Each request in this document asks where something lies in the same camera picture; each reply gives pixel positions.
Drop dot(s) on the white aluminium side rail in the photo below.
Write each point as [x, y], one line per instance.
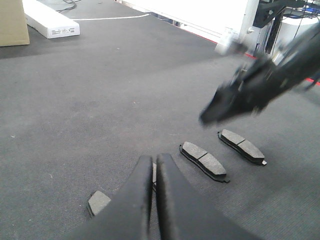
[225, 22]

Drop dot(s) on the grey brake pad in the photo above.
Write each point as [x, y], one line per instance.
[242, 146]
[205, 161]
[154, 176]
[97, 202]

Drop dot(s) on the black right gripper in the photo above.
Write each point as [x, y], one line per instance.
[252, 89]

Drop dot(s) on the large cardboard box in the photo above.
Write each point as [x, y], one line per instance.
[13, 26]

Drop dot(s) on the white flat carton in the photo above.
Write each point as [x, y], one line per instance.
[48, 22]

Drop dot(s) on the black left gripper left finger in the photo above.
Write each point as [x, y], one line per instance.
[127, 215]

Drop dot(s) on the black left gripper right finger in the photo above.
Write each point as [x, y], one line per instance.
[184, 214]

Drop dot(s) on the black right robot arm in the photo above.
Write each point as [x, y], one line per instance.
[295, 61]

